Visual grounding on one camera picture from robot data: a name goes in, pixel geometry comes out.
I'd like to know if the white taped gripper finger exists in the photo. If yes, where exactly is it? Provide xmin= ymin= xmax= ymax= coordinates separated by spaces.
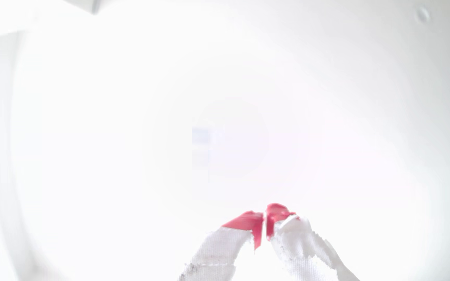
xmin=178 ymin=211 xmax=265 ymax=281
xmin=266 ymin=203 xmax=361 ymax=281

